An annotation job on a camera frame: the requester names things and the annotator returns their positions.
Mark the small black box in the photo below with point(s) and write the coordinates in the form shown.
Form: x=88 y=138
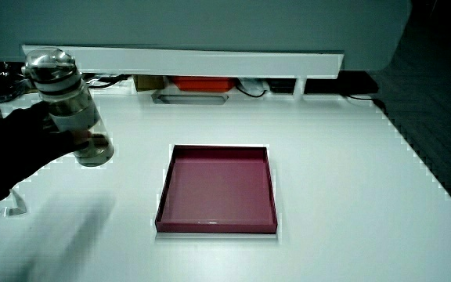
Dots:
x=282 y=85

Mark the white desk shelf riser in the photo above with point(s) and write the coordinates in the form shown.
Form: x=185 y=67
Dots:
x=194 y=62

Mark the clear plastic bottle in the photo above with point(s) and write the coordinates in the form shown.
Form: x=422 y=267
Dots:
x=71 y=107

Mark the orange box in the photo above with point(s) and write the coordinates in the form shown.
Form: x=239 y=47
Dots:
x=203 y=84

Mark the maroon square tray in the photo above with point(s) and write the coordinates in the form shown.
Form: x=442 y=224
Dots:
x=217 y=192

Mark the white device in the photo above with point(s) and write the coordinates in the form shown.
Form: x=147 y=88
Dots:
x=253 y=85

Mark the person's right hand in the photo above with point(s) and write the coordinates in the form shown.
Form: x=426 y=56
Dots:
x=18 y=141

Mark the brown cardboard box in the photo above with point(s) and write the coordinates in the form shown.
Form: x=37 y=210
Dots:
x=149 y=82

